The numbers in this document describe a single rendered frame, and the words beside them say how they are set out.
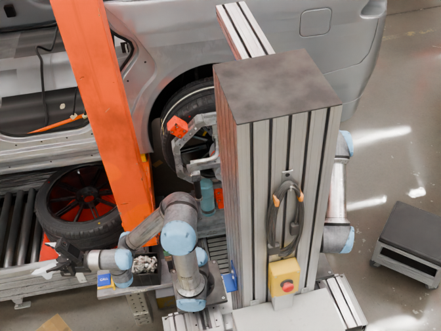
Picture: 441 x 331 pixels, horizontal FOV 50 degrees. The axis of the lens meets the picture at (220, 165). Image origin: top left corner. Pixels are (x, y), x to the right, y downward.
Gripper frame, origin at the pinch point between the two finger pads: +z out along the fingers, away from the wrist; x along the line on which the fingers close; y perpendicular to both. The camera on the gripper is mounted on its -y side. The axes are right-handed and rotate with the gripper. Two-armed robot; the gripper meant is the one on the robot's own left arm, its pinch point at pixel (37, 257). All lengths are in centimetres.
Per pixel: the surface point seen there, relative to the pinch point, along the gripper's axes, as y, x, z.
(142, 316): 108, 48, -14
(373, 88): 93, 283, -197
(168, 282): 74, 45, -34
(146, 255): 60, 53, -23
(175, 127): 3, 90, -42
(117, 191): 16, 56, -16
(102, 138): -18, 52, -17
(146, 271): 63, 44, -24
